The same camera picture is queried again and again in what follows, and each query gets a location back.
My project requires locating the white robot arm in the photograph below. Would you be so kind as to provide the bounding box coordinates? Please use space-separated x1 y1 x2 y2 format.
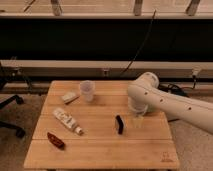
127 72 213 134

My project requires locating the wooden table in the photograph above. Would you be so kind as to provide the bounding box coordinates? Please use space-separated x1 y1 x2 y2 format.
24 81 179 169

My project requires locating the clear plastic cup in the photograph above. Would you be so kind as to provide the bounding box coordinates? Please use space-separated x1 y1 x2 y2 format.
79 80 95 102

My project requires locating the white tube with cap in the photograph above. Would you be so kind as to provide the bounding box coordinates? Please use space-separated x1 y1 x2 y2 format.
53 108 84 135

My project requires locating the black hanging cable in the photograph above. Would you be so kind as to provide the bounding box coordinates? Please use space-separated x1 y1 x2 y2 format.
118 9 157 77

